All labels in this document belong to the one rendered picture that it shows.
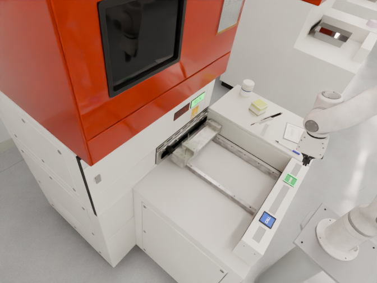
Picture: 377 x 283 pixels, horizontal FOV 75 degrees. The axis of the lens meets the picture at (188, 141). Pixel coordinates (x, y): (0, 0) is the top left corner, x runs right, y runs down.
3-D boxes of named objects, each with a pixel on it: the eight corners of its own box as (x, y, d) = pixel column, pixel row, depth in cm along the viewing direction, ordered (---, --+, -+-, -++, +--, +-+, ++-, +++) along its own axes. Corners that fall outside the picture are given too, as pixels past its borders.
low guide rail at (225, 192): (171, 158, 134) (172, 154, 132) (174, 156, 136) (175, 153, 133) (252, 215, 118) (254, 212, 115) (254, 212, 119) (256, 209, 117)
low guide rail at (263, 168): (200, 132, 150) (201, 129, 148) (202, 131, 152) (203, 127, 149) (275, 179, 134) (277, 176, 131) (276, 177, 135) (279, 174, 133)
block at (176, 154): (171, 155, 128) (172, 152, 126) (176, 152, 130) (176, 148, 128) (184, 164, 125) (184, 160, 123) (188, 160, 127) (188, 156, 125)
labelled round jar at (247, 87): (237, 94, 157) (241, 82, 150) (242, 90, 161) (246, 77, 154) (246, 100, 155) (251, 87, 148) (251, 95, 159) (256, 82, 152)
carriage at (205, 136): (170, 160, 129) (170, 156, 127) (209, 125, 151) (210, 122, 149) (182, 168, 127) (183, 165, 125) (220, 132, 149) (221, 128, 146)
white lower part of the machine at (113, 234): (51, 208, 191) (9, 135, 131) (130, 149, 240) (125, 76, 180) (114, 272, 167) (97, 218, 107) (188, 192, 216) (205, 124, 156)
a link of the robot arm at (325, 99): (325, 136, 89) (335, 124, 93) (339, 104, 80) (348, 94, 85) (303, 127, 93) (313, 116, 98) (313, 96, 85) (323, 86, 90)
